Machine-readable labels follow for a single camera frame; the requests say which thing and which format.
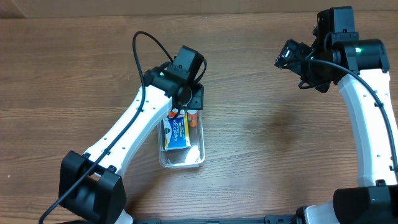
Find red white medicine box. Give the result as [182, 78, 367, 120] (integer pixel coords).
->
[167, 110, 185, 119]

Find orange tablet tube white cap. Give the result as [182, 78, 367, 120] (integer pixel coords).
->
[187, 110, 198, 128]

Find blue yellow lozenge box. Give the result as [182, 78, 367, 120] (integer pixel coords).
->
[163, 115, 191, 151]

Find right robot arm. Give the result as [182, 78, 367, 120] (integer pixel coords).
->
[275, 6, 397, 223]

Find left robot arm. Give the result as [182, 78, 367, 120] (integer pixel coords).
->
[58, 46, 206, 223]

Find clear plastic container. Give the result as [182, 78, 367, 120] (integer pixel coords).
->
[157, 110, 205, 169]

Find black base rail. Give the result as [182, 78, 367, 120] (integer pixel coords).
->
[133, 215, 303, 224]

